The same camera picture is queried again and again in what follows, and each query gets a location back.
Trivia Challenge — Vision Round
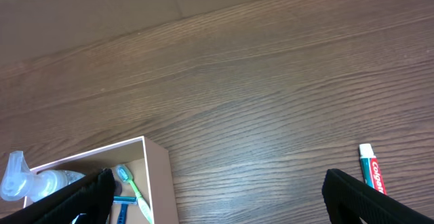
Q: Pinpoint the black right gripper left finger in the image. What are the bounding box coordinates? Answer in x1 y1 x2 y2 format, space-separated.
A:
1 168 115 224

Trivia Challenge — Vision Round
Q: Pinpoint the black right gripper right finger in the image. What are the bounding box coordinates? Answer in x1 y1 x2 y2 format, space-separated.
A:
321 168 433 224

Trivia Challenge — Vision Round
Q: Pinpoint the blue disposable razor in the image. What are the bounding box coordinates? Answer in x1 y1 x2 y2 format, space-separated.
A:
113 196 138 224

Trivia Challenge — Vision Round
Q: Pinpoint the green white toothbrush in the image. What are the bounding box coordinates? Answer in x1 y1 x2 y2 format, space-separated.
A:
115 164 153 223

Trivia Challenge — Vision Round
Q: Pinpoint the clear green-labelled bottle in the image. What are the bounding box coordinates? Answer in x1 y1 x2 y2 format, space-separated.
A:
1 151 85 202

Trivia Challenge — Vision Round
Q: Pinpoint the white red toothpaste tube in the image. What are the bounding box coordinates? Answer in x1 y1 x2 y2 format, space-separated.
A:
359 143 387 195

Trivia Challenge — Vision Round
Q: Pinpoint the white cardboard box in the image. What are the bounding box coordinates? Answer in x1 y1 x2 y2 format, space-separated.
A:
31 136 179 224

